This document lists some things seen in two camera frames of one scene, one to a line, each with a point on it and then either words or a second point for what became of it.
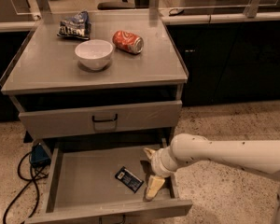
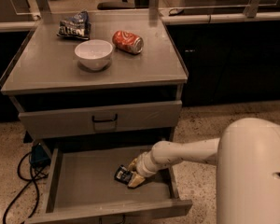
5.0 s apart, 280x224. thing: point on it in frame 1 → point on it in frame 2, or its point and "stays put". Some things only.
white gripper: [158, 164] → [143, 168]
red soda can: [129, 42] stays put
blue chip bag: [76, 26] stays put
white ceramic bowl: [94, 54] stays put
